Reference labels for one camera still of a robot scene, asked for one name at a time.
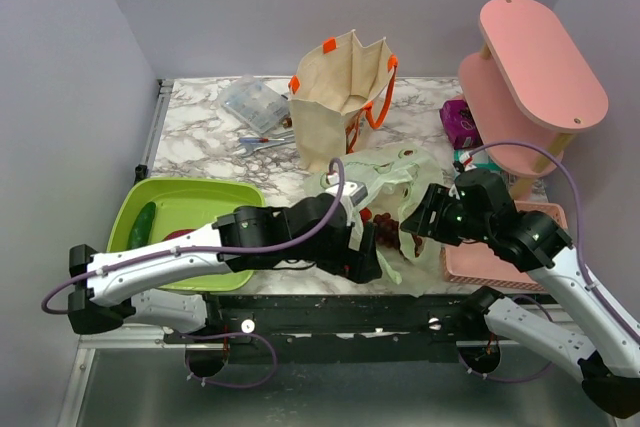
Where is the pink plastic basket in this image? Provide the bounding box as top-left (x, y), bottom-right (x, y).
top-left (439, 200), bottom-right (569, 293)

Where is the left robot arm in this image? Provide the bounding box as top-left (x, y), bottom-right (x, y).
top-left (67, 193), bottom-right (382, 342)

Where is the purple snack packet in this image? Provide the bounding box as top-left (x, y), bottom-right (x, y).
top-left (439, 98), bottom-right (482, 150)

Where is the beige canvas tote bag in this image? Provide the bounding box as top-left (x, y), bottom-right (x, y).
top-left (288, 30), bottom-right (398, 172)

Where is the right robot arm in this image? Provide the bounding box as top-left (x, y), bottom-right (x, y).
top-left (400, 168), bottom-right (639, 419)

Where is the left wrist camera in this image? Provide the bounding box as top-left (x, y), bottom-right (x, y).
top-left (320, 173), bottom-right (368, 207)

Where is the pink two-tier shelf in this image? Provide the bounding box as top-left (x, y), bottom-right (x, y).
top-left (458, 0), bottom-right (609, 200)

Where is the silver wrench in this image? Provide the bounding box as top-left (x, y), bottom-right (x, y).
top-left (236, 142), bottom-right (280, 158)

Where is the green avocado print plastic bag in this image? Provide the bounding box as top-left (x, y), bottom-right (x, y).
top-left (302, 142), bottom-right (446, 298)

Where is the red strawberry cluster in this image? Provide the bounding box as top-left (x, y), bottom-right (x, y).
top-left (360, 208), bottom-right (374, 224)

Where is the dark red grape bunch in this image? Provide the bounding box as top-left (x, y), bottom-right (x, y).
top-left (372, 213), bottom-right (400, 250)

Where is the teal snack packet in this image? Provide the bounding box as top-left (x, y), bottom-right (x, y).
top-left (453, 149), bottom-right (516, 187)

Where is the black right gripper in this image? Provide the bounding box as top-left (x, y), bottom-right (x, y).
top-left (400, 181), bottom-right (492, 246)

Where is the black table front rail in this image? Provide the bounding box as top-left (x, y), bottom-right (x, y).
top-left (158, 294), bottom-right (500, 364)

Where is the clear plastic organizer box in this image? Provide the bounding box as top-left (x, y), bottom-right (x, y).
top-left (217, 75), bottom-right (289, 135)

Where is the magenta dragon fruit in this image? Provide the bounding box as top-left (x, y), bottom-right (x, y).
top-left (164, 229), bottom-right (194, 241)

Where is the green cucumber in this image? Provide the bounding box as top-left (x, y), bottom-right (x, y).
top-left (127, 202), bottom-right (156, 250)

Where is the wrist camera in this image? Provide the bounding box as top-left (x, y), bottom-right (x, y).
top-left (320, 173), bottom-right (368, 207)
top-left (449, 151), bottom-right (476, 199)

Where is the lime green plastic tray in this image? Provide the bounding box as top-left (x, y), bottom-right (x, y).
top-left (105, 176), bottom-right (265, 293)

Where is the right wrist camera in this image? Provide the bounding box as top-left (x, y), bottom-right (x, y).
top-left (449, 151), bottom-right (476, 199)

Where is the blue handled tool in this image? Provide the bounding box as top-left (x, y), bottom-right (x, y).
top-left (238, 137), bottom-right (285, 144)

